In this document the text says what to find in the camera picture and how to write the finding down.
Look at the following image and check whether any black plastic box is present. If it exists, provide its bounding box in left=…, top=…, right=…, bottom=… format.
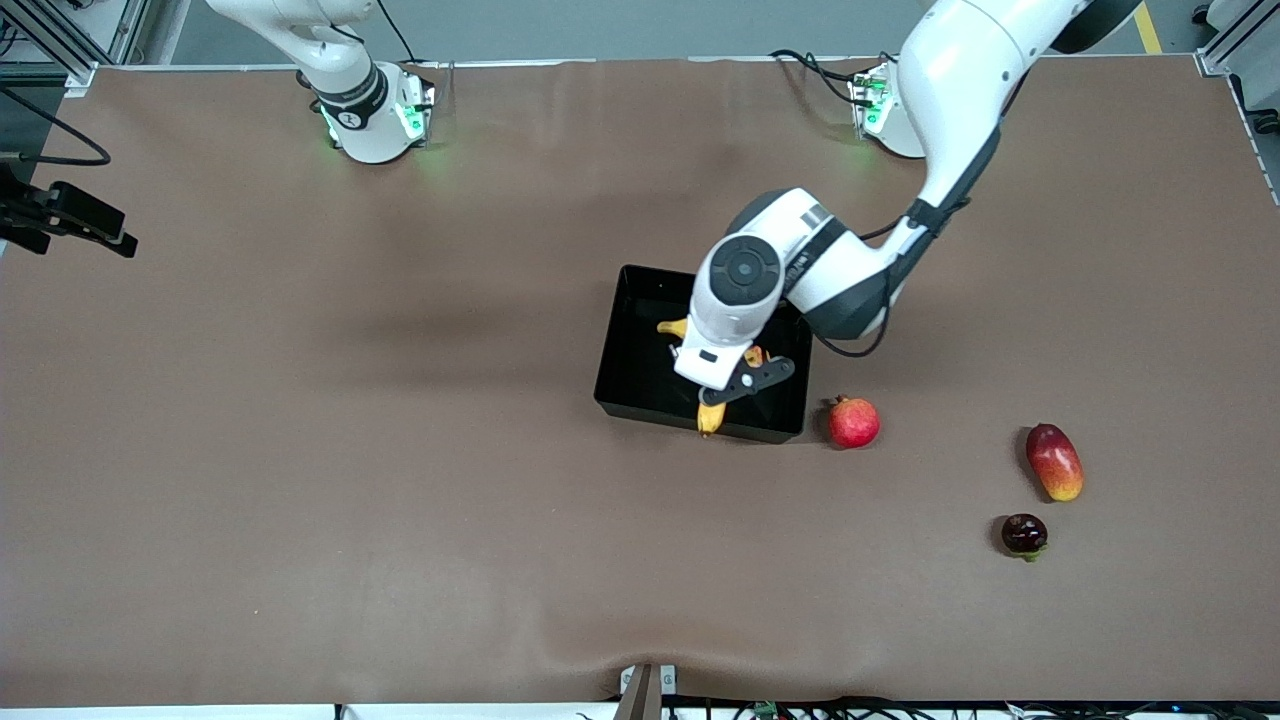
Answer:
left=594, top=264, right=814, bottom=445

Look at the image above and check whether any yellow banana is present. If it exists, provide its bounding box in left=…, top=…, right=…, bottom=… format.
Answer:
left=657, top=318, right=728, bottom=437

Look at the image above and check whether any red pomegranate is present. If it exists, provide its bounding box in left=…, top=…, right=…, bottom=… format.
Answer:
left=827, top=394, right=882, bottom=450

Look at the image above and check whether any dark purple mangosteen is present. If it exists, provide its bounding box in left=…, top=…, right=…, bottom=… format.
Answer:
left=1001, top=513, right=1050, bottom=563

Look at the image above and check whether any red yellow mango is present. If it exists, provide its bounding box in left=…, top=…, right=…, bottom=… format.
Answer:
left=1025, top=423, right=1085, bottom=503

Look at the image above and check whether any aluminium frame post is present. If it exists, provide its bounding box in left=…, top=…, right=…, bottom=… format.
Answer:
left=0, top=0, right=153, bottom=93
left=1192, top=0, right=1280, bottom=133

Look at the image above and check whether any black right base cable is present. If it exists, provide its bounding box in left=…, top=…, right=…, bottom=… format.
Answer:
left=375, top=0, right=427, bottom=67

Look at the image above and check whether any black base cable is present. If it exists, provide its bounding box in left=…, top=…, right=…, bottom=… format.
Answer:
left=375, top=0, right=427, bottom=67
left=768, top=45, right=901, bottom=111

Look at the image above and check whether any black left base cable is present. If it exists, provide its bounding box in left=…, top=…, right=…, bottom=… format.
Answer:
left=768, top=45, right=901, bottom=111

